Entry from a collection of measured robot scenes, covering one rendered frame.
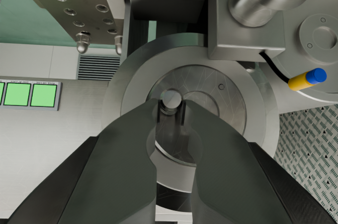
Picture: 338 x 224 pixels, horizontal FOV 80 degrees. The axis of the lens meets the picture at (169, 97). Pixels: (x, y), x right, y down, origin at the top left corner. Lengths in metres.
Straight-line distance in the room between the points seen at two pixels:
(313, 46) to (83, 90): 0.46
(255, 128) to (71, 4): 0.39
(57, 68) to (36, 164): 2.78
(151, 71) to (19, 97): 0.46
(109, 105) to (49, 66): 3.18
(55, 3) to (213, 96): 0.38
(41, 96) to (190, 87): 0.45
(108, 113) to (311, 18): 0.20
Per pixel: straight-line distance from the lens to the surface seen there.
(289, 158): 0.37
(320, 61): 0.23
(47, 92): 0.56
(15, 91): 0.60
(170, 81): 0.15
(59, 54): 3.35
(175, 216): 0.53
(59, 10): 0.49
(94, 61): 3.13
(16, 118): 0.59
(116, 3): 0.21
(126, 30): 0.20
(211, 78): 0.16
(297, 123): 0.36
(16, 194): 0.59
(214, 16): 0.16
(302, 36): 0.22
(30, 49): 3.56
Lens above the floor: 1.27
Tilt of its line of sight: 11 degrees down
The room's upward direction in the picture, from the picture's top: 178 degrees counter-clockwise
